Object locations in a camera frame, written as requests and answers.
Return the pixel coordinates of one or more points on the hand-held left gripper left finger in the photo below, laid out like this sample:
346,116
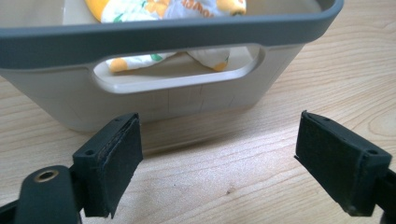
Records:
107,168

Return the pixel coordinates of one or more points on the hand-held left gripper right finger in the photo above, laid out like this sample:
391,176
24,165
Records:
339,168

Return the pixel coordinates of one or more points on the beige bin with grey rim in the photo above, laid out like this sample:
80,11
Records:
62,93

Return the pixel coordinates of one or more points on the white packet with orange print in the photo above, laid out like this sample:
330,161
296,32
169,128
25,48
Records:
174,9

